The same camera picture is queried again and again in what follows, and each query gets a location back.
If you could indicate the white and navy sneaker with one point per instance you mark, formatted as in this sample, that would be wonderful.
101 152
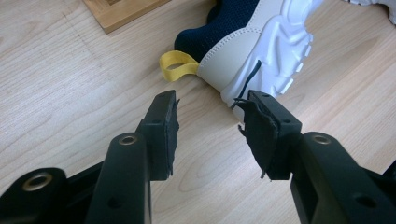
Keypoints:
230 53
381 6

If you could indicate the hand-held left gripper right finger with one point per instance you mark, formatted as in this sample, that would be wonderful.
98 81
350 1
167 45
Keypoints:
280 146

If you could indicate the wooden shoe rack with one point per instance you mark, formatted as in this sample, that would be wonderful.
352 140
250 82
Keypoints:
121 12

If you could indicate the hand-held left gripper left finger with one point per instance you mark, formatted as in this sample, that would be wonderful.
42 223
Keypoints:
158 133

